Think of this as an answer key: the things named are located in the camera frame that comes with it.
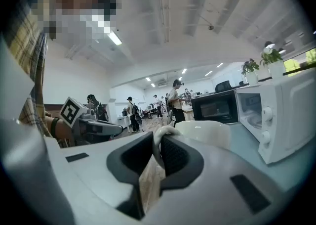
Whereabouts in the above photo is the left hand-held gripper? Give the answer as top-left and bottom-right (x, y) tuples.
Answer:
(59, 96), (123, 146)

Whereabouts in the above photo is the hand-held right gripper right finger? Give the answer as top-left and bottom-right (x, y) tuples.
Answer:
(145, 135), (293, 225)

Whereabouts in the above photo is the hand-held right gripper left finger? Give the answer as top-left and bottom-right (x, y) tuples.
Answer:
(45, 132), (155, 225)

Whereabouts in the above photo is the white ceramic mug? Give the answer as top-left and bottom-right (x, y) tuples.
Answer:
(154, 120), (232, 168)

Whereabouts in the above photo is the white microwave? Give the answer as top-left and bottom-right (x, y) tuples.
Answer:
(190, 69), (316, 166)

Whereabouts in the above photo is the person's left forearm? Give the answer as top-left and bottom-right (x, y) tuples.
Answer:
(53, 118), (75, 147)

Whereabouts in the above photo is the black wristband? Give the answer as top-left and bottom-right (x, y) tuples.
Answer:
(50, 117), (60, 137)

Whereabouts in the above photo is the black office chair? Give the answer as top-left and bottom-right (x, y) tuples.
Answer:
(215, 80), (233, 93)

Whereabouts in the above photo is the ceiling tube light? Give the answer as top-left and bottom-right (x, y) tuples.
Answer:
(107, 30), (123, 46)

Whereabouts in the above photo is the purple flower potted plant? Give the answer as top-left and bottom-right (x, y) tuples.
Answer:
(241, 58), (260, 86)

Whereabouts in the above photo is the yellow plaid shirt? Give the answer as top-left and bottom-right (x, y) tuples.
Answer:
(7, 0), (54, 138)

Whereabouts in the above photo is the white flower potted plant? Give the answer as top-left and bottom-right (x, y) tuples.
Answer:
(259, 45), (287, 80)

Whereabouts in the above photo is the window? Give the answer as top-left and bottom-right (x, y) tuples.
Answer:
(283, 47), (316, 72)

